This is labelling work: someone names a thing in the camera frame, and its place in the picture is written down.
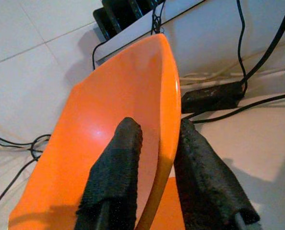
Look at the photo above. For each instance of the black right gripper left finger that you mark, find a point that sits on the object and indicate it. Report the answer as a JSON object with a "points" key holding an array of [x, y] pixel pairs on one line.
{"points": [[113, 182]]}

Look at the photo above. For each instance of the orange plastic bowl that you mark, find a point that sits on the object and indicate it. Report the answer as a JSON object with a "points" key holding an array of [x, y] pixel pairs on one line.
{"points": [[173, 203], [109, 91]]}

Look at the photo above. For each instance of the black power adapter brick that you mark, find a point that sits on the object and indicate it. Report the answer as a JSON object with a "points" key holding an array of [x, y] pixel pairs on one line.
{"points": [[209, 97]]}

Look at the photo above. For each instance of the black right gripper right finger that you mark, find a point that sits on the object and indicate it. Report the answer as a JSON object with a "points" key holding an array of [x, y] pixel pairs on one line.
{"points": [[205, 187]]}

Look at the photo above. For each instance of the black charger box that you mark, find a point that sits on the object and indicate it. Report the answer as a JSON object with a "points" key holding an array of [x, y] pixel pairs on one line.
{"points": [[123, 14]]}

